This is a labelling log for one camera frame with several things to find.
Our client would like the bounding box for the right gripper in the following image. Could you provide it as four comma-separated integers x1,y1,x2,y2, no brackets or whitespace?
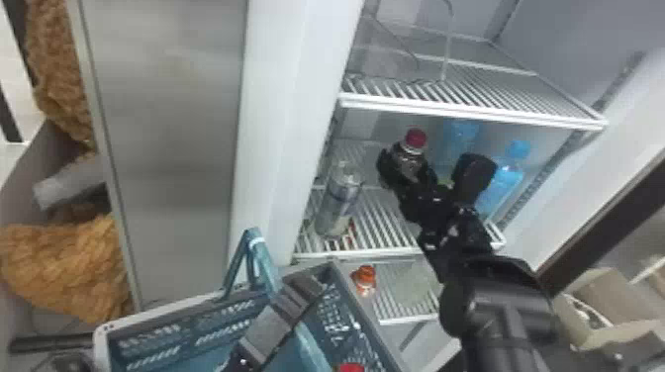
375,146,460,233

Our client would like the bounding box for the dark bottle with red cap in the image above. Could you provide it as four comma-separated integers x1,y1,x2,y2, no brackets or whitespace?
390,126,430,181

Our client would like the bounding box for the blue bottle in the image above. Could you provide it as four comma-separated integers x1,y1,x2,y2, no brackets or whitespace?
438,118,481,180
474,139,533,222

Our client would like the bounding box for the silver can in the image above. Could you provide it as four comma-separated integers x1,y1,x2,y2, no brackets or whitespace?
313,159,366,239

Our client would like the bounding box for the orange capped bottle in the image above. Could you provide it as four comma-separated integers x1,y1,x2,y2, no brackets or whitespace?
349,263,378,300

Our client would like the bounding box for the fridge door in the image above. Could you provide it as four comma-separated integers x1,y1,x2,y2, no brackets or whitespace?
499,47,665,299

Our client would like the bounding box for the white fridge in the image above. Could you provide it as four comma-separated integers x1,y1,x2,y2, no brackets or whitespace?
66,0,646,372

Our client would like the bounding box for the blue basket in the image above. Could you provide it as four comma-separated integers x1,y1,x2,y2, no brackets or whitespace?
92,227,413,372

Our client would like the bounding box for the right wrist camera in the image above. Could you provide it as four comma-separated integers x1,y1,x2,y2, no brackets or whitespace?
449,152,499,210

